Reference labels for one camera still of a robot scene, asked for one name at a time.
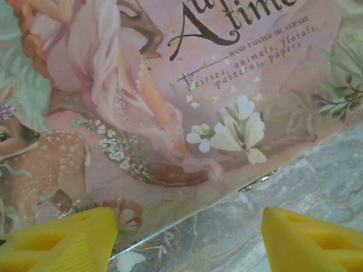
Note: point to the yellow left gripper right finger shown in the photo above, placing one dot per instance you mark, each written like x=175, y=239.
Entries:
x=312, y=246

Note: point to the metal box hinge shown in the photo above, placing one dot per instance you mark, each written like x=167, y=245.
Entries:
x=265, y=179

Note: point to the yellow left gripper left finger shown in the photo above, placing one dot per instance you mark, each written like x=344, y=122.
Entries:
x=62, y=243

